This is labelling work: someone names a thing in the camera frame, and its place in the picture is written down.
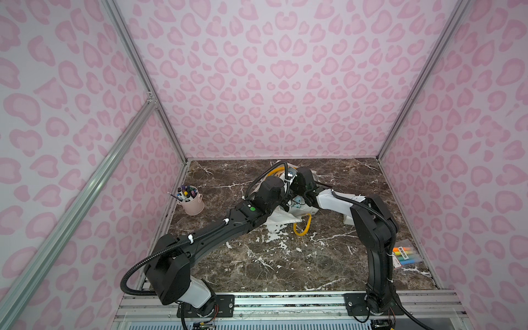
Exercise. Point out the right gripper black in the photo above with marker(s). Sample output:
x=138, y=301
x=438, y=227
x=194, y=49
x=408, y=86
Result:
x=299, y=195

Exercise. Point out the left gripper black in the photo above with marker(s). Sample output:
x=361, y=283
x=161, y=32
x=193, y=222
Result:
x=287, y=194

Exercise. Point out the white canvas tote bag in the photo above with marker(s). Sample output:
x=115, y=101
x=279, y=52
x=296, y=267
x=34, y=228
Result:
x=291, y=211

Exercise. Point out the white square alarm clock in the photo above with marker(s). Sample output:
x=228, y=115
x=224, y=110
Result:
x=348, y=219

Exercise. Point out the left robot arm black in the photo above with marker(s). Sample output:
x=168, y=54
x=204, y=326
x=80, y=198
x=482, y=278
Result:
x=169, y=270

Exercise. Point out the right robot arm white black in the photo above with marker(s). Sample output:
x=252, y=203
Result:
x=374, y=226

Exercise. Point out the pink pen holder cup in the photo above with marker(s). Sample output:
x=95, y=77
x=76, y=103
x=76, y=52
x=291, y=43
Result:
x=190, y=199

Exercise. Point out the highlighter marker pack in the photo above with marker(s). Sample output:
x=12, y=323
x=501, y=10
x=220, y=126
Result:
x=405, y=254

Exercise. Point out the aluminium corner frame post left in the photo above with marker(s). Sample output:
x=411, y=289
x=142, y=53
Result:
x=124, y=34

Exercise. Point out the aluminium corner frame post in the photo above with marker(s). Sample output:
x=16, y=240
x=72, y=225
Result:
x=124, y=34
x=447, y=34

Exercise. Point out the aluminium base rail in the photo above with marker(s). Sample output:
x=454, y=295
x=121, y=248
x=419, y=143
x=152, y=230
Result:
x=438, y=309

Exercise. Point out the aluminium corner frame post right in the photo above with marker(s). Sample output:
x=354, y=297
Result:
x=447, y=34

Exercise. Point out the aluminium diagonal frame bar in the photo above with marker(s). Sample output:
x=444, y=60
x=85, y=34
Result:
x=30, y=279

